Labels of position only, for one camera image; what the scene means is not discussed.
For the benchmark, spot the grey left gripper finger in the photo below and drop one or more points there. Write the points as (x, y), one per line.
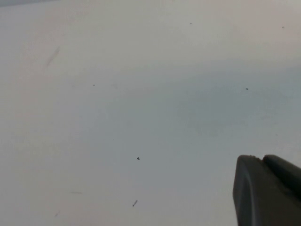
(265, 193)

